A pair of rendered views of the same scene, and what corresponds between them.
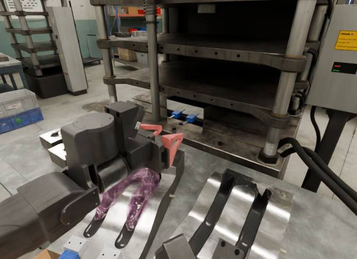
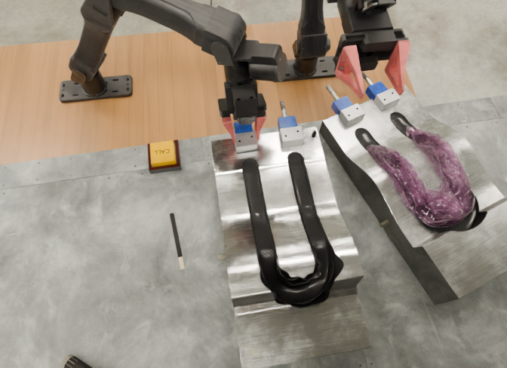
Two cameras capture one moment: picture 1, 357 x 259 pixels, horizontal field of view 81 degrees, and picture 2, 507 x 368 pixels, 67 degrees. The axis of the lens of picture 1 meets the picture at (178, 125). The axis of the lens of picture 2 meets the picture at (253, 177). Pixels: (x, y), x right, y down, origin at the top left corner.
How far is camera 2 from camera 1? 0.71 m
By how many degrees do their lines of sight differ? 81
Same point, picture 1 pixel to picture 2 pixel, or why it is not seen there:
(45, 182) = not seen: outside the picture
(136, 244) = (348, 142)
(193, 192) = (377, 271)
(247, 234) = (261, 226)
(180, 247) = (268, 51)
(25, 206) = not seen: outside the picture
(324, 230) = (185, 356)
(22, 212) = not seen: outside the picture
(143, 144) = (351, 22)
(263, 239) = (242, 230)
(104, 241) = (375, 123)
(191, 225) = (319, 189)
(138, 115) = not seen: outside the picture
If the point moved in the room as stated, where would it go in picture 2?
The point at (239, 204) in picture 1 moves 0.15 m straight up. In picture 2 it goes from (290, 244) to (299, 222)
